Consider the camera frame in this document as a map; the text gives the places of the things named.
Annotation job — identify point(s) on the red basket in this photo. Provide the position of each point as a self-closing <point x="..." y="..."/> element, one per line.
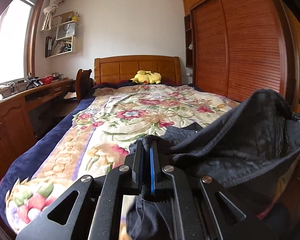
<point x="47" y="80"/>

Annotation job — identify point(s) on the black jacket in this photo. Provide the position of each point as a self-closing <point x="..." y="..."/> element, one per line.
<point x="246" y="150"/>

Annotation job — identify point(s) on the window with wooden frame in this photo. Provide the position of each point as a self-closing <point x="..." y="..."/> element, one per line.
<point x="18" y="33"/>

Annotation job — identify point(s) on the white wall shelf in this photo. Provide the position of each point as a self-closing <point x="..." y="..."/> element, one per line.
<point x="62" y="39"/>

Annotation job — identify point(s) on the wooden desk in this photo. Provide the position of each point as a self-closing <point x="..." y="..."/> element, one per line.
<point x="16" y="131"/>

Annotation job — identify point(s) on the navy blue blanket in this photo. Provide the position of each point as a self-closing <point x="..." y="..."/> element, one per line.
<point x="94" y="139"/>

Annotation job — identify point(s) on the tied beige curtain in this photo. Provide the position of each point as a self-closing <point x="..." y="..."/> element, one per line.
<point x="49" y="11"/>

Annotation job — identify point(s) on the black device on desk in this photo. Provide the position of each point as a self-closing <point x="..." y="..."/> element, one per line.
<point x="33" y="82"/>

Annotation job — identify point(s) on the yellow Pikachu plush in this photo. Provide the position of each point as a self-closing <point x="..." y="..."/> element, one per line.
<point x="146" y="77"/>

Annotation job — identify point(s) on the wooden headboard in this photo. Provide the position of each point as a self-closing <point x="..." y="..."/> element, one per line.
<point x="117" y="69"/>

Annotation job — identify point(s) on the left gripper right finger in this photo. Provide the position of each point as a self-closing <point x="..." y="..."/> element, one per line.
<point x="202" y="208"/>

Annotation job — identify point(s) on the wooden door with handle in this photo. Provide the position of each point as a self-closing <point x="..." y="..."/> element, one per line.
<point x="294" y="26"/>

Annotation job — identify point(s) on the dark wooden chair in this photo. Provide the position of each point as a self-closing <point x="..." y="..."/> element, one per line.
<point x="83" y="84"/>

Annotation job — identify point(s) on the wooden louvered wardrobe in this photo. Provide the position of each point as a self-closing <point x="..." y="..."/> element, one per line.
<point x="236" y="47"/>

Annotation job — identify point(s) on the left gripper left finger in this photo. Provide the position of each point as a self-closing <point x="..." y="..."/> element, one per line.
<point x="91" y="207"/>

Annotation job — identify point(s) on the floral quilt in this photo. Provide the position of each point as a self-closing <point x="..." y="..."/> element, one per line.
<point x="247" y="147"/>

